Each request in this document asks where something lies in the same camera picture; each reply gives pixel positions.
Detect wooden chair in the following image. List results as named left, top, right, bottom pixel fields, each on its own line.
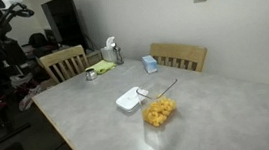
left=150, top=42, right=207, bottom=72
left=39, top=45, right=89, bottom=84

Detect small metal cup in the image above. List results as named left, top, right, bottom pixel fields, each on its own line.
left=86, top=68, right=97, bottom=81

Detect blue tissue box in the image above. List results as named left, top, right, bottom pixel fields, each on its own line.
left=142, top=55, right=158, bottom=73

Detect green folded cloth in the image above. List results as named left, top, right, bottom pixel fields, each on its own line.
left=87, top=60, right=115, bottom=75

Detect left wooden chair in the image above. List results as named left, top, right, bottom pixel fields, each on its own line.
left=39, top=45, right=89, bottom=84

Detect clear plastic food container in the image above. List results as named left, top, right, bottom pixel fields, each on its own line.
left=139, top=79, right=177, bottom=127

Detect right wooden chair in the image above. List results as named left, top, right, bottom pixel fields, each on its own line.
left=150, top=42, right=207, bottom=72

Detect white rectangular container lid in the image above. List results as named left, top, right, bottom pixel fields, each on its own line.
left=115, top=87, right=148, bottom=112

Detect white tissue dispenser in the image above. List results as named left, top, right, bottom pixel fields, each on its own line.
left=101, top=36, right=116, bottom=62

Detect metal pepper grinder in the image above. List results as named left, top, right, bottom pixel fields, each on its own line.
left=111, top=43, right=124, bottom=65

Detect yellow cereal rings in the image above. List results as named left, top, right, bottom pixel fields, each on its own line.
left=140, top=95, right=180, bottom=129

